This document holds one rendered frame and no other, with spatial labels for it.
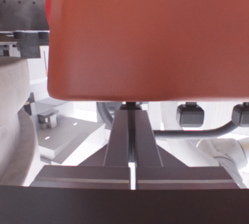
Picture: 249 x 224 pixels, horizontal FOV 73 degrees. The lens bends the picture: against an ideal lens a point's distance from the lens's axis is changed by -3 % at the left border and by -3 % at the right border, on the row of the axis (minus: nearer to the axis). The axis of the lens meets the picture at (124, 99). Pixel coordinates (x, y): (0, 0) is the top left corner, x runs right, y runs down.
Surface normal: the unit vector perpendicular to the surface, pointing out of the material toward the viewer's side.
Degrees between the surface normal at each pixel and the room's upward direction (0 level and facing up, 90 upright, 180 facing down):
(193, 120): 90
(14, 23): 90
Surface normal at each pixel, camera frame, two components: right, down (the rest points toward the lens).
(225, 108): -0.40, 0.25
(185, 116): -0.03, 0.27
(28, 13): 0.36, 0.26
